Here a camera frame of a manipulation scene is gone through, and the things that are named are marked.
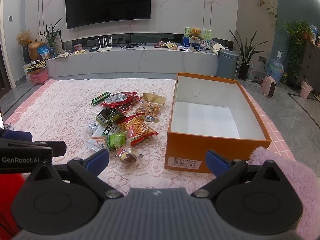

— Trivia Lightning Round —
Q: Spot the white green snack packet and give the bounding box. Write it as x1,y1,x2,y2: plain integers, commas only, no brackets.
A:
86,121,126,152

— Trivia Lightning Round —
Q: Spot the small brown round snack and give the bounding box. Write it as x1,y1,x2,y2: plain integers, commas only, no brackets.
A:
110,146,144,166

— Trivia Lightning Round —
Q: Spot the dark green snack packet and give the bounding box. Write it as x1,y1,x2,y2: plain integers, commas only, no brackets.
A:
95,107,125,125

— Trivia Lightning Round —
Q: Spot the orange stick snack bag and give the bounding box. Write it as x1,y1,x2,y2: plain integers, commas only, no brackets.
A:
116,113,158,146

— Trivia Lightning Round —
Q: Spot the green sausage stick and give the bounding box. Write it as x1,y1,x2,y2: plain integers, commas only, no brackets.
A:
91,92,111,106

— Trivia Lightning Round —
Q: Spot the red silver snack bag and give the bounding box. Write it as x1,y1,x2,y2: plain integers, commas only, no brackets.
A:
101,92,141,113

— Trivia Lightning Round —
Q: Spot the gold clear nut bag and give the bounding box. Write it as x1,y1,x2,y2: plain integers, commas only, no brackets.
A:
135,92,167,123

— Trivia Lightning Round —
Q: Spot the orange cardboard box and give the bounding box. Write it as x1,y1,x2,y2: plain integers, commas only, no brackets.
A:
165,73,272,173

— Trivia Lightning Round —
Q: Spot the pink storage box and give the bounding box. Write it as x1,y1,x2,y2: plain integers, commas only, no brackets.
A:
30,69,48,85

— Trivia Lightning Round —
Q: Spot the pink lace tablecloth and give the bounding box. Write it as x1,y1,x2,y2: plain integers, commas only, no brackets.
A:
8,78,293,193

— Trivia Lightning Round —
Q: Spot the pink fluffy sleeve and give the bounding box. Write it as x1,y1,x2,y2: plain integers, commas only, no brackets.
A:
248,147,319,239

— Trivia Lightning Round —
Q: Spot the golden gourd ornament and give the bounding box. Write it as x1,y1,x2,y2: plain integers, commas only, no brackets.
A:
28,40,44,61

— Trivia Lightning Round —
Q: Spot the pink space heater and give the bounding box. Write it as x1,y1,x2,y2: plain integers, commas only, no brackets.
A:
261,75,276,98

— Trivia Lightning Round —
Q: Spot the left potted green plant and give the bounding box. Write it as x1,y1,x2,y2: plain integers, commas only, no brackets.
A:
39,19,62,57

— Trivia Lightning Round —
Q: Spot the grey pedal trash bin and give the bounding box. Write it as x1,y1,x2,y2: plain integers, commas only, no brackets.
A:
216,49,240,80

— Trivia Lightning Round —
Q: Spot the blue water jug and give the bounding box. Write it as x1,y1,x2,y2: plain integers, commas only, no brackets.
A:
266,58,284,83

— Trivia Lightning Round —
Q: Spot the pink small bucket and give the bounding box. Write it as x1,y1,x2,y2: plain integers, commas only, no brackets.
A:
300,80,313,98

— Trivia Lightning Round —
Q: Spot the white wifi router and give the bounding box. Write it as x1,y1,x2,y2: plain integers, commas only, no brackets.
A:
97,37,112,52

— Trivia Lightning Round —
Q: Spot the potted long leaf plant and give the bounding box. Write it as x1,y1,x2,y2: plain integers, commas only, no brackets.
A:
229,30,269,80

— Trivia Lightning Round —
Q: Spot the grey tv console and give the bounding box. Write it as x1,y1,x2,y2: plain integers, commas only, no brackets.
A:
47,46,218,77

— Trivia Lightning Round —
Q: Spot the dark grey cabinet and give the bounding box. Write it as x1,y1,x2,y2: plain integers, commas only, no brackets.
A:
297,41,320,94

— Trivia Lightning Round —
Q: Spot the teddy bear gift box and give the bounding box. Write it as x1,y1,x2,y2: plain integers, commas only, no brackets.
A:
182,27,213,50

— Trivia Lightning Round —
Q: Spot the ivy plant on cabinet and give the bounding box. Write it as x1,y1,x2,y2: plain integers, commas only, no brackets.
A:
283,21,311,79

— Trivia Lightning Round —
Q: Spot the black wall television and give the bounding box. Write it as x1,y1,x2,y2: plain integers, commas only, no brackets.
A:
65,0,151,29

